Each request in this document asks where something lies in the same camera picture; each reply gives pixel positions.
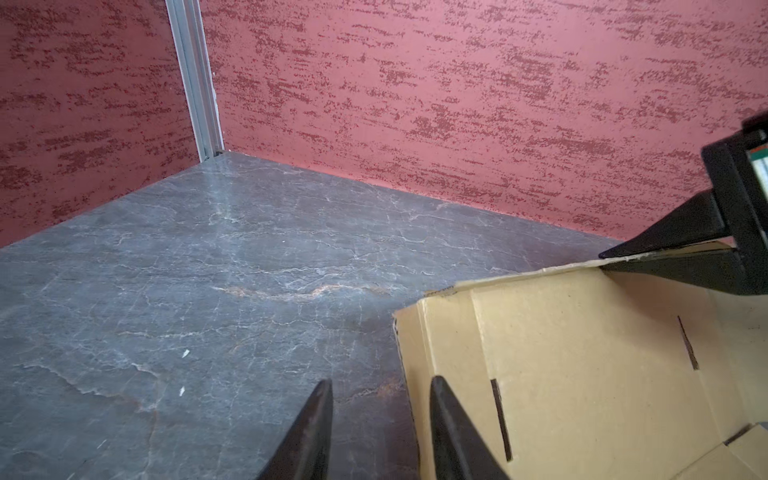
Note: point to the brown cardboard box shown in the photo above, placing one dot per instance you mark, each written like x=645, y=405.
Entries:
x=574, y=372

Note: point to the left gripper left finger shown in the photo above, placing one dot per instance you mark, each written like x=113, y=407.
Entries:
x=304, y=452

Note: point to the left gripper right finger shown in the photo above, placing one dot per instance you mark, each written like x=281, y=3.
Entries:
x=459, y=453

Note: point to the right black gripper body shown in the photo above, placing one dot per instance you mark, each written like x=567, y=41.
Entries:
x=741, y=198

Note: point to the left aluminium corner post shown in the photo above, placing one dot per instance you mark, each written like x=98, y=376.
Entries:
x=188, y=34

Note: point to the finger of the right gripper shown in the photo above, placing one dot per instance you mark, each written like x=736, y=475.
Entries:
x=714, y=269
x=697, y=220

